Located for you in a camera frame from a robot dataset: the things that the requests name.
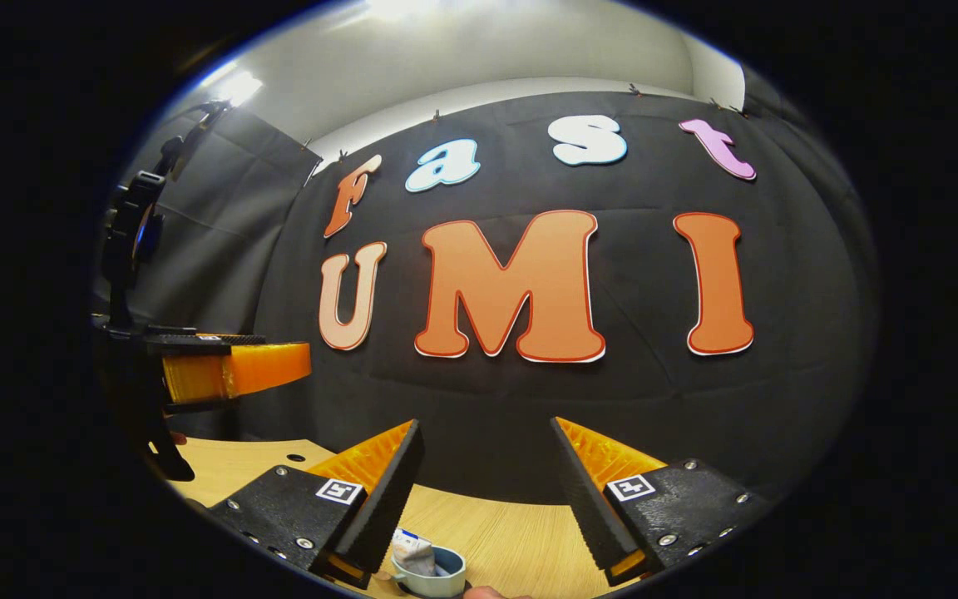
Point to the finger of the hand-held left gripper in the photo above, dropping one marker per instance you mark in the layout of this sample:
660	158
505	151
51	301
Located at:
263	366

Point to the wooden desktop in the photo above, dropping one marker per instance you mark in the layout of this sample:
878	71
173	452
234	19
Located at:
512	541

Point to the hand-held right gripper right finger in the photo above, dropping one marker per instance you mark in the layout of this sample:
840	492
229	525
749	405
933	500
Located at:
583	495

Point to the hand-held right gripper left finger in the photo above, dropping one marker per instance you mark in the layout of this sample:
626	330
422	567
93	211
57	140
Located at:
387	499

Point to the white toothpaste tube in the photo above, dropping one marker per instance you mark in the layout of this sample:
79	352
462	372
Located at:
414	551

